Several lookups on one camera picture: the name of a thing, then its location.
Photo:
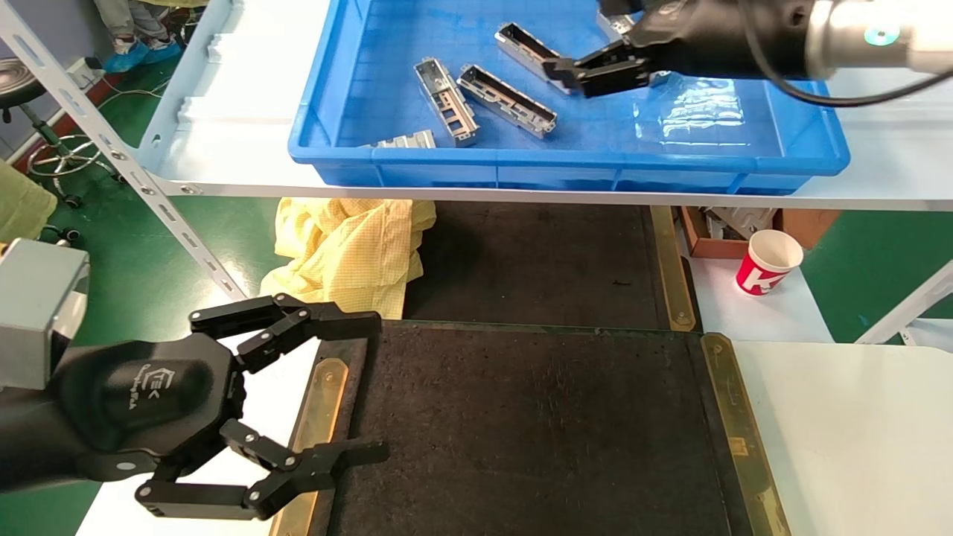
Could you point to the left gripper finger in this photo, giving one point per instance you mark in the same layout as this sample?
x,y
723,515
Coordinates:
x,y
342,325

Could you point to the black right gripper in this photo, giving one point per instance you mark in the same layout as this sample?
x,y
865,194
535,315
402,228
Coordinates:
x,y
715,37

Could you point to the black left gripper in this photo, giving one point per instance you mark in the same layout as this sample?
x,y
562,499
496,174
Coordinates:
x,y
134,402

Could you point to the silver metal housing part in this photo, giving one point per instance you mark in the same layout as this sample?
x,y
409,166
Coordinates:
x,y
614,26
409,141
525,46
506,100
447,104

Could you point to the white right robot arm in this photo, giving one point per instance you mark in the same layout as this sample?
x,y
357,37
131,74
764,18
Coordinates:
x,y
878,33

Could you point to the yellow checked cloth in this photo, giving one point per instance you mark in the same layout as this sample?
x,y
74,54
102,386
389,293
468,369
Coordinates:
x,y
350,246

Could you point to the blue plastic bin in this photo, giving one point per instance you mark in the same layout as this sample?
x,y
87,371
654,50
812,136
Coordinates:
x,y
595,141

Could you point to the clear plastic film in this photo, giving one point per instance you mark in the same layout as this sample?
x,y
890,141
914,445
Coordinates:
x,y
700,112

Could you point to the black tray with brass edges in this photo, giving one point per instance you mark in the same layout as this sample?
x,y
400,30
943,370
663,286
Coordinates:
x,y
536,432
536,260

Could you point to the brown cardboard box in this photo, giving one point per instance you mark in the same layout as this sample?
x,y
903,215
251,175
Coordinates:
x,y
808,227

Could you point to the red and white paper cup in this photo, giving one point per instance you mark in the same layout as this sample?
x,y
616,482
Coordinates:
x,y
767,268

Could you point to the black chair castor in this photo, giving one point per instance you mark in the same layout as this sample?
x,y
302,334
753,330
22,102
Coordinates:
x,y
68,235

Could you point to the blue shoe cover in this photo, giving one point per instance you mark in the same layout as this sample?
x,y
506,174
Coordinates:
x,y
165,50
128,58

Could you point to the yellow-green garment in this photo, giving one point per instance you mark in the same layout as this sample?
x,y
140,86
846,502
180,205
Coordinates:
x,y
22,208

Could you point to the white power strip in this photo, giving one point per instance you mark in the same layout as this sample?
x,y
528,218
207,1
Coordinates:
x,y
85,71

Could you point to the grey trouser leg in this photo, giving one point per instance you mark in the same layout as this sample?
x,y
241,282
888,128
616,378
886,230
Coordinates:
x,y
126,18

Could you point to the black stool chrome base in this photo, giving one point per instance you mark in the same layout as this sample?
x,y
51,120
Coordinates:
x,y
18,82

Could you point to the grey metal bracket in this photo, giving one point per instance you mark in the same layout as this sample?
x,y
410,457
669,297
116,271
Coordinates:
x,y
733,219

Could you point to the white perforated shelf post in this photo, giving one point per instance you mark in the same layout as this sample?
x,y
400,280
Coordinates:
x,y
901,305
112,149

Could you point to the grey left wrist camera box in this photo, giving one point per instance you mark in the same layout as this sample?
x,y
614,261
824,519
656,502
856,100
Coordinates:
x,y
37,313

